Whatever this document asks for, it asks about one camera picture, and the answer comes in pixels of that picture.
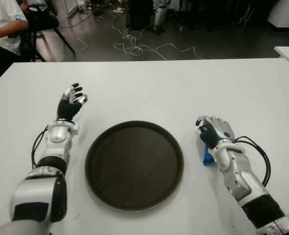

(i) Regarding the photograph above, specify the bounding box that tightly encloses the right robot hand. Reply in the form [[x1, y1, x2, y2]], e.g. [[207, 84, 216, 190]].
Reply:
[[195, 115, 236, 149]]

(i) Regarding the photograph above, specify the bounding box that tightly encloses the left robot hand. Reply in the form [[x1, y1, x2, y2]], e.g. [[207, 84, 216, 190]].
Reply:
[[57, 83, 89, 122]]

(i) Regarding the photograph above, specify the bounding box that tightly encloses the blue Oreo packet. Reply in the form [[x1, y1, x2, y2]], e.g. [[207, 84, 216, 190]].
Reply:
[[199, 124, 214, 167]]

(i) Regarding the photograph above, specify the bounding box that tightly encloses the round dark brown tray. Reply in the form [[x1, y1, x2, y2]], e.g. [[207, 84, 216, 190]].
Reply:
[[85, 120, 185, 211]]

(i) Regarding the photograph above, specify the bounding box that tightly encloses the black chair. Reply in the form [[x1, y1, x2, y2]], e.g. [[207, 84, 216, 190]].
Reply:
[[19, 4, 76, 62]]

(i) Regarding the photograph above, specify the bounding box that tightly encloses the white cabinet panel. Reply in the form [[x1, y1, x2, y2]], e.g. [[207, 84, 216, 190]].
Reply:
[[63, 0, 80, 18]]

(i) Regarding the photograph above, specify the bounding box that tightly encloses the seated person white shirt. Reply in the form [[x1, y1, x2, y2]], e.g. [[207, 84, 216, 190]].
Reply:
[[0, 0, 29, 80]]

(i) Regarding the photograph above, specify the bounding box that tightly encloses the black box cabinet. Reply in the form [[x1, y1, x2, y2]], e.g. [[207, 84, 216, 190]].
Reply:
[[127, 0, 155, 29]]

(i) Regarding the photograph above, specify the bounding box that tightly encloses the silver humanoid robot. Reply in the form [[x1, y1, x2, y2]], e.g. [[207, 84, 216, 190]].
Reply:
[[153, 0, 171, 35]]

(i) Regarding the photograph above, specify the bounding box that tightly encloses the white curved cabinet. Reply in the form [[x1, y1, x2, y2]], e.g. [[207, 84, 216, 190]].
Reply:
[[266, 0, 289, 32]]

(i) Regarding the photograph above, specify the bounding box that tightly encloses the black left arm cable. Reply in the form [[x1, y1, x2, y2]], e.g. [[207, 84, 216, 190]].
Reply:
[[31, 124, 49, 170]]

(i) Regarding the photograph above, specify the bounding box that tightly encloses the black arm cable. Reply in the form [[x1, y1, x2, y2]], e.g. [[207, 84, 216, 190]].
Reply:
[[31, 124, 49, 170], [234, 136, 272, 187]]

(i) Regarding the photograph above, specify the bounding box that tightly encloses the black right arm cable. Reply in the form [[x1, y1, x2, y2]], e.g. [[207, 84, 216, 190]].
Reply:
[[234, 136, 272, 187]]

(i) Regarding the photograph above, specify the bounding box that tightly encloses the tangled white floor cable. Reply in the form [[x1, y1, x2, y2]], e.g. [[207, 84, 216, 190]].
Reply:
[[111, 14, 204, 61]]

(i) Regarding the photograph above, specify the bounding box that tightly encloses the grey metal frame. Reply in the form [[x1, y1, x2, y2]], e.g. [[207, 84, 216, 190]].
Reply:
[[239, 2, 255, 25]]

